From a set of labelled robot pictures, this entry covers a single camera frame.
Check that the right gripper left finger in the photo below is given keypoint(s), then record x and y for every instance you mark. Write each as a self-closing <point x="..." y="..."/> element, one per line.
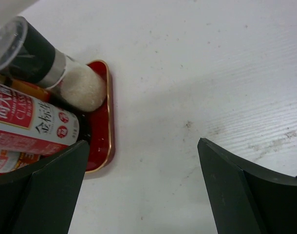
<point x="40" y="198"/>

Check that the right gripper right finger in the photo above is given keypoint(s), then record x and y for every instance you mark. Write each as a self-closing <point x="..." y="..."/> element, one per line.
<point x="247" y="198"/>

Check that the jar with white pink lid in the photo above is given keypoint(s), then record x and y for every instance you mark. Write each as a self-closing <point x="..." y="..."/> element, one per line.
<point x="10" y="161"/>

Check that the tall clear bottle black cap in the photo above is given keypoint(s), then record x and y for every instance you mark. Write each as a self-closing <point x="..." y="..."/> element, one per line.
<point x="30" y="125"/>

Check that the red lid sauce jar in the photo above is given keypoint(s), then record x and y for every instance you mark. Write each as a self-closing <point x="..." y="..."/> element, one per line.
<point x="26" y="88"/>

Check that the jar with dark grey lid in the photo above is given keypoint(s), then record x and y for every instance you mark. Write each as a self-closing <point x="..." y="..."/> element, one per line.
<point x="26" y="55"/>

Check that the red lacquer tray gold emblem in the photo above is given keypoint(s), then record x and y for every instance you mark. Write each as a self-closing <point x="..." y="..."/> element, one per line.
<point x="102" y="146"/>

